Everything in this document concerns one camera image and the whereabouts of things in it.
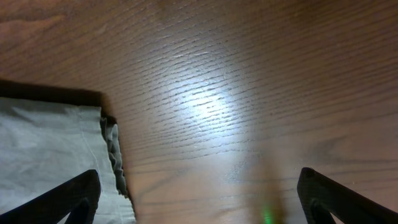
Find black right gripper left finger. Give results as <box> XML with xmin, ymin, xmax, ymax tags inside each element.
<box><xmin>1</xmin><ymin>169</ymin><xmax>101</xmax><ymax>224</ymax></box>

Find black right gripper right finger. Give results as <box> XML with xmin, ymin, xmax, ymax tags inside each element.
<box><xmin>297</xmin><ymin>167</ymin><xmax>397</xmax><ymax>223</ymax></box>

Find khaki shorts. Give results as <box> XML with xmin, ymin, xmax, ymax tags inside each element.
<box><xmin>1</xmin><ymin>98</ymin><xmax>136</xmax><ymax>223</ymax></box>

